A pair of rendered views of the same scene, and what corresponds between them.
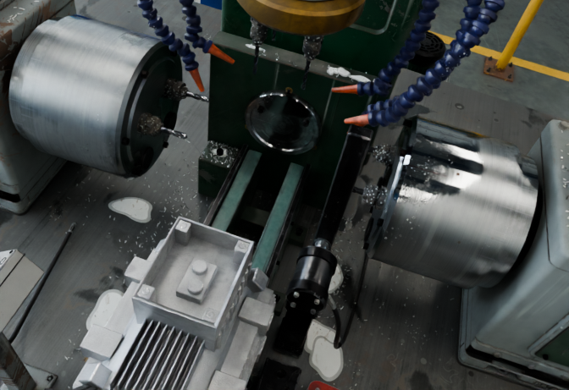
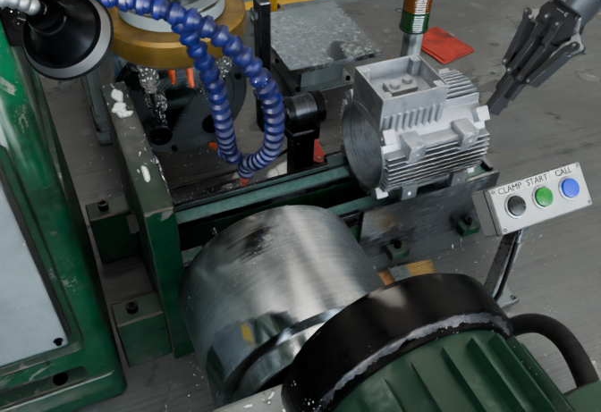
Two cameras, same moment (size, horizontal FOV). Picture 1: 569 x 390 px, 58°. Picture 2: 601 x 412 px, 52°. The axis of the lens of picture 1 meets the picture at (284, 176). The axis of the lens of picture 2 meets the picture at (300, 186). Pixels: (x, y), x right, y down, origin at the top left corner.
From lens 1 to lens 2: 1.14 m
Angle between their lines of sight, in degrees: 75
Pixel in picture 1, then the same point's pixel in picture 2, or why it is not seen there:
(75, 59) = (337, 258)
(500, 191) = not seen: hidden behind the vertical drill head
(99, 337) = (465, 127)
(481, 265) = not seen: hidden behind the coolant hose
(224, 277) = (381, 83)
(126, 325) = (444, 129)
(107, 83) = (328, 222)
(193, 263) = (397, 84)
